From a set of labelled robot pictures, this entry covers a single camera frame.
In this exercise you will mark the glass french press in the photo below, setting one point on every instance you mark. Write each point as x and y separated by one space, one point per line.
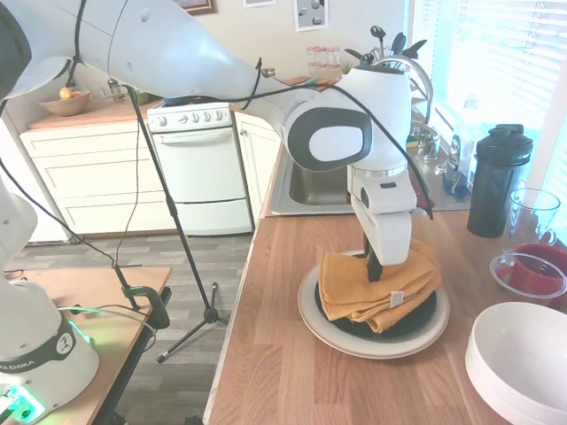
116 92

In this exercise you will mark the white sink stopper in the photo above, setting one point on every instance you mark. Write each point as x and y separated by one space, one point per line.
441 169

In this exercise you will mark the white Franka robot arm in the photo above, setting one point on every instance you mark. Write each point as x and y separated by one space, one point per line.
177 48

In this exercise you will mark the black tripod stand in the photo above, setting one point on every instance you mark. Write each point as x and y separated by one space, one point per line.
211 315

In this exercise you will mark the yellow terry towel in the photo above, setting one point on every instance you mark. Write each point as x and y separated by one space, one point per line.
354 283

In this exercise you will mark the white wall poster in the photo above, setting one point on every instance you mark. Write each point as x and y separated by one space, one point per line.
311 15

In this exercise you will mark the black kitchen turner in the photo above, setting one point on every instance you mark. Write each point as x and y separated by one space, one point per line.
354 54

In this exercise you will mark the blue pot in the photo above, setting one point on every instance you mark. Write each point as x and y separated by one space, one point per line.
177 102

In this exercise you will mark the small potted plant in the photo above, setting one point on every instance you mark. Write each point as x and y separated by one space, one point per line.
345 66

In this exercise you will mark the clear plastic bowl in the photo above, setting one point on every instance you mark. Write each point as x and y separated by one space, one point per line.
498 276

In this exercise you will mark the stainless steel double sink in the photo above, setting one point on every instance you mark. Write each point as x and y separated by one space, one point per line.
310 186

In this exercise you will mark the black shaker bottle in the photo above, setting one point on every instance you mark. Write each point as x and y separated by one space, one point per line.
496 186

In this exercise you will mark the white drawer cabinet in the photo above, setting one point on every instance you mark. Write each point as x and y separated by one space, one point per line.
88 177

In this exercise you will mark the dark blue plate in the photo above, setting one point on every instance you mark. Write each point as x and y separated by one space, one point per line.
412 321

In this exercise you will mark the white corner cabinet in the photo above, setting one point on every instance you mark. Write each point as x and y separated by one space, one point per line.
257 168

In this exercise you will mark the small white picture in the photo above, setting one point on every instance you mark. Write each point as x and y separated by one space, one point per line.
259 2

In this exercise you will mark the clear glass pitcher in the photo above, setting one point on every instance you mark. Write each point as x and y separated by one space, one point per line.
527 217

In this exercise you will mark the black slotted spoon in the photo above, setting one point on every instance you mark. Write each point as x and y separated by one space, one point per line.
378 33

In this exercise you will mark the large beige plate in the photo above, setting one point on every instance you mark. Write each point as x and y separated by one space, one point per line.
310 327

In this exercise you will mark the black spatula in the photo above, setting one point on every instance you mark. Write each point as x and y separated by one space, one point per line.
398 42

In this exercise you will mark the brown picture frame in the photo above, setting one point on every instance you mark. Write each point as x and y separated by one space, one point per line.
201 4

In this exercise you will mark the yellow fruit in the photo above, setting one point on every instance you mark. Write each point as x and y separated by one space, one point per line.
66 93

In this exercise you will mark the red wrist camera mount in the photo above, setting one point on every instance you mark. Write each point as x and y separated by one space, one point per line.
425 201

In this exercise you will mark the chrome gooseneck faucet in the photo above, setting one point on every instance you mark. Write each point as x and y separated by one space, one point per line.
429 95

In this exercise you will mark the red mug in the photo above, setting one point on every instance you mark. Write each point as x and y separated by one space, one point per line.
542 261

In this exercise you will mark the glass jar red lid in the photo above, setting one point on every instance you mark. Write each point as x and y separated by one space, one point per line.
312 55
334 55
323 70
334 70
312 70
323 55

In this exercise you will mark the white stove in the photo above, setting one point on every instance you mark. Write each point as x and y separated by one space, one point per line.
199 177

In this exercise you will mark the white bowl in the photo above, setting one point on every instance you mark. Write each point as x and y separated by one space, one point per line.
522 354
480 389

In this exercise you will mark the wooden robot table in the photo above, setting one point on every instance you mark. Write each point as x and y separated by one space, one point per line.
111 354

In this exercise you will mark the yellow green sponge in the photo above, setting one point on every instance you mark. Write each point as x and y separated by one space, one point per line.
413 142

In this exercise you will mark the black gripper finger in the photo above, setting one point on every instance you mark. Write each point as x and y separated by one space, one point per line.
375 271
366 248

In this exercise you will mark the dark green clamp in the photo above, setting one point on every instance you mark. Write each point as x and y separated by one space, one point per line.
157 310

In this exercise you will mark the wooden fruit bowl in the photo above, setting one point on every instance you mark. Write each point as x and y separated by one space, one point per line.
64 106

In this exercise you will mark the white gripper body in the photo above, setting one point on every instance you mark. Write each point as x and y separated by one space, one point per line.
392 237

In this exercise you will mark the white window blinds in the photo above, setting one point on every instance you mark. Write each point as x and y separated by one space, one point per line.
556 190
487 53

